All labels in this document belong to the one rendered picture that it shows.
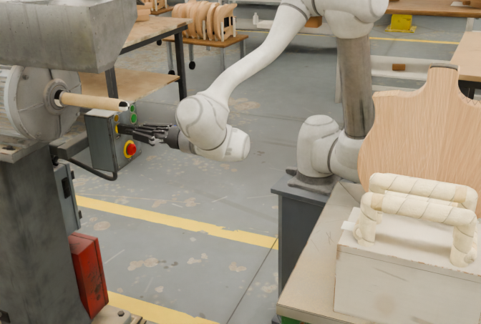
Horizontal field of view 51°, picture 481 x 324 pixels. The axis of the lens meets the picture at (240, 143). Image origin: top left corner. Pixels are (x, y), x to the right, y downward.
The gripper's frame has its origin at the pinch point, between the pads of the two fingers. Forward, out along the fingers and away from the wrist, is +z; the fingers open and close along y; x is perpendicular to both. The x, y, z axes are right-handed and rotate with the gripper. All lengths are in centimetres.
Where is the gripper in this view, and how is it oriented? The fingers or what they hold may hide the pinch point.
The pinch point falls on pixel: (127, 129)
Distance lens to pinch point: 166.4
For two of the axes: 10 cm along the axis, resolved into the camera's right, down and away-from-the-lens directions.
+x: -0.3, -9.1, -4.1
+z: -9.2, -1.3, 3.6
